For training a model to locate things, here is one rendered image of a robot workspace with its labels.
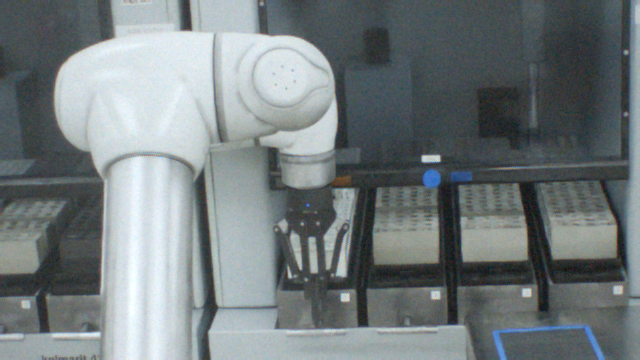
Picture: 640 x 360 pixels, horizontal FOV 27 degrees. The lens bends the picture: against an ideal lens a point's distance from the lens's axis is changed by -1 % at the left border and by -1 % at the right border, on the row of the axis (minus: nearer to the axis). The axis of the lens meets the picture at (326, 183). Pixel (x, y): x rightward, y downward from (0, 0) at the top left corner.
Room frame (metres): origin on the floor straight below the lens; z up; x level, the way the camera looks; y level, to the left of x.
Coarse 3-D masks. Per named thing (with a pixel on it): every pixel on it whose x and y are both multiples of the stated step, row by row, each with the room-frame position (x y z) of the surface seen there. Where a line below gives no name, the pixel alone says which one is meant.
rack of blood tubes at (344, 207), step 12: (336, 204) 2.36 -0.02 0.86; (348, 204) 2.34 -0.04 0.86; (348, 216) 2.27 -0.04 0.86; (312, 240) 2.16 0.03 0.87; (324, 240) 2.15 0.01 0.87; (348, 240) 2.27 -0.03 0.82; (300, 252) 2.11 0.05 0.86; (312, 252) 2.11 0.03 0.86; (348, 252) 2.20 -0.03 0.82; (300, 264) 2.11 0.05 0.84; (312, 264) 2.11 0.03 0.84; (288, 276) 2.12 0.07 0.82
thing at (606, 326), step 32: (480, 320) 1.88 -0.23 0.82; (512, 320) 1.87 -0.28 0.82; (544, 320) 1.86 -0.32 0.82; (576, 320) 1.86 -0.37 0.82; (608, 320) 1.85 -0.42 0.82; (480, 352) 1.76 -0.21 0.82; (512, 352) 1.76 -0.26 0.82; (544, 352) 1.75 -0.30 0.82; (576, 352) 1.74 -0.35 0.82; (608, 352) 1.74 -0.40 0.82
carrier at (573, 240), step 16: (560, 224) 2.13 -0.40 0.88; (576, 224) 2.13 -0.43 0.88; (592, 224) 2.12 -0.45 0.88; (608, 224) 2.12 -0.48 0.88; (560, 240) 2.11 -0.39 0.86; (576, 240) 2.11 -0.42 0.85; (592, 240) 2.11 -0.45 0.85; (608, 240) 2.10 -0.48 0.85; (560, 256) 2.11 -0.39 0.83; (576, 256) 2.11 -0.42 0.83; (592, 256) 2.11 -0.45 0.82; (608, 256) 2.10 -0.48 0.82
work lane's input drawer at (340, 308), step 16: (368, 192) 2.60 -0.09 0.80; (368, 208) 2.57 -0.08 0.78; (352, 240) 2.31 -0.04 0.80; (352, 256) 2.20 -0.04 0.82; (352, 272) 2.15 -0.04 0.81; (288, 288) 2.08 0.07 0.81; (336, 288) 2.08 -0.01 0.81; (352, 288) 2.08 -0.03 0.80; (288, 304) 2.08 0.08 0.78; (304, 304) 2.07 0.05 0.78; (336, 304) 2.07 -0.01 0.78; (352, 304) 2.07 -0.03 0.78; (288, 320) 2.08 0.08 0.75; (304, 320) 2.07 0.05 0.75; (320, 320) 2.07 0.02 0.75; (336, 320) 2.07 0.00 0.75; (352, 320) 2.07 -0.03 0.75
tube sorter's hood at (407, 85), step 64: (320, 0) 2.15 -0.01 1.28; (384, 0) 2.14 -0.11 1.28; (448, 0) 2.13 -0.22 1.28; (512, 0) 2.12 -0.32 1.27; (576, 0) 2.11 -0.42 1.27; (384, 64) 2.14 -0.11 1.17; (448, 64) 2.13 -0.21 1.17; (512, 64) 2.12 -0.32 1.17; (576, 64) 2.11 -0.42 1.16; (384, 128) 2.14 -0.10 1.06; (448, 128) 2.13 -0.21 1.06; (512, 128) 2.12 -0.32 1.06; (576, 128) 2.11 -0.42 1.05
